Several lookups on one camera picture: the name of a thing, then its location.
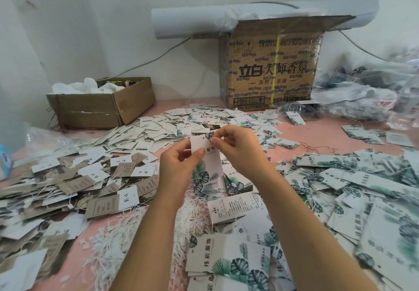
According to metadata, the small open cardboard box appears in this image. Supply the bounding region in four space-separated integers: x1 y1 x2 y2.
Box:
46 77 157 130

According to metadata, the heap of clear plastic bags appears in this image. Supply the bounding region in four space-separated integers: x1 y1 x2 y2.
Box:
313 44 419 130

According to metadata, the clear plastic bag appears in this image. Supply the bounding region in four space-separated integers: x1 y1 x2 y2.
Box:
23 124 76 159

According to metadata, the blue tissue pack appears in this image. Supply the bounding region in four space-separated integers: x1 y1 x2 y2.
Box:
0 145 13 181

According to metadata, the large printed cardboard box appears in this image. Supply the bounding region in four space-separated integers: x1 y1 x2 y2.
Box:
219 15 356 111

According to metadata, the person's left hand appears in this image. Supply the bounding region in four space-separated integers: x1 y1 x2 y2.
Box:
157 137 207 206

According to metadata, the single white leaf print tag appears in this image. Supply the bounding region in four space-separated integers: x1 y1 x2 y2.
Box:
190 135 227 200

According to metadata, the white roll in plastic wrap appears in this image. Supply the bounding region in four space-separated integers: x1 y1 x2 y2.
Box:
151 0 380 40

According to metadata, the heap of small tags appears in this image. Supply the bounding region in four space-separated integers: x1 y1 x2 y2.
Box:
88 104 301 152

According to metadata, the person's left forearm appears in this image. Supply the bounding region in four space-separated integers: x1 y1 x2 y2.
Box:
108 199 191 291

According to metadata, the pile of white strings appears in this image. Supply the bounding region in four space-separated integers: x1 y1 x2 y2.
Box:
79 192 213 291

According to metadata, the black cable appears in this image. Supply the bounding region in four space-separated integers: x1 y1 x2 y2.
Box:
108 36 193 80

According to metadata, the white crumpled material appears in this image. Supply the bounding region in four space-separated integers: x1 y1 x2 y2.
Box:
50 78 126 96

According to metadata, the person's right hand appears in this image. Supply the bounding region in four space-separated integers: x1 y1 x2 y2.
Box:
209 124 277 180

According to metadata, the pile of green leaf tags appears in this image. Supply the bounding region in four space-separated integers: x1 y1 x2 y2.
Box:
185 146 419 291

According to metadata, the pile of brown white tags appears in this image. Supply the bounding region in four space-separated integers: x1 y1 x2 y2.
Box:
0 142 161 291

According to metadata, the person's right forearm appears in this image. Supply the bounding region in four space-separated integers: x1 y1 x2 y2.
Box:
255 166 381 291

